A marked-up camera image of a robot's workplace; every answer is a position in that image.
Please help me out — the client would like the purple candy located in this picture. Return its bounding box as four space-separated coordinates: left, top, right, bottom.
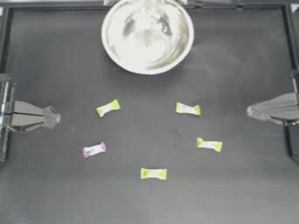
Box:
80 141 109 159

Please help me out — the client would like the green candy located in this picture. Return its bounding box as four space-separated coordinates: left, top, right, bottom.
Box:
139 167 169 181
174 101 202 116
195 136 225 153
97 99 122 118

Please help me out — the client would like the steel bowl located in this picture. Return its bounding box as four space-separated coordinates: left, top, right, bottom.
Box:
101 0 195 76

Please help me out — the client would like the black metal frame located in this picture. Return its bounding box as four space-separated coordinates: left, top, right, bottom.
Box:
0 0 299 95

